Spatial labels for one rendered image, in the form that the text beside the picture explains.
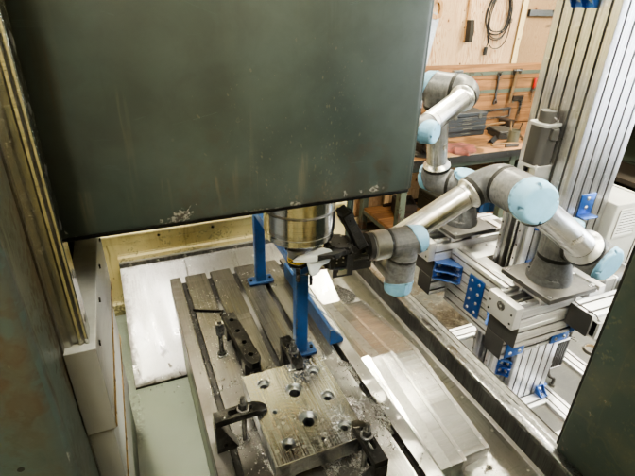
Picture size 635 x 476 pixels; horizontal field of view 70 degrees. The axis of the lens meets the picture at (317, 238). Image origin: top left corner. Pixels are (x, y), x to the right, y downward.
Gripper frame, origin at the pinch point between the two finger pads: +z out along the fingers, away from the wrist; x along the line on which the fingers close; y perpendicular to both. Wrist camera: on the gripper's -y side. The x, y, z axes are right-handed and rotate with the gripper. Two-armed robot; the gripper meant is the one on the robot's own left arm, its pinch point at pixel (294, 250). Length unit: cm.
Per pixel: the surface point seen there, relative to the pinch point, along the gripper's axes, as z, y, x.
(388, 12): -12, -50, -12
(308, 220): -0.4, -11.2, -7.8
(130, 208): 32.6, -20.6, -13.5
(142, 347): 40, 69, 63
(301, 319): -8.5, 34.1, 16.7
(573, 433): -67, 48, -35
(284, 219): 4.1, -11.2, -5.9
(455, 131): -221, 42, 227
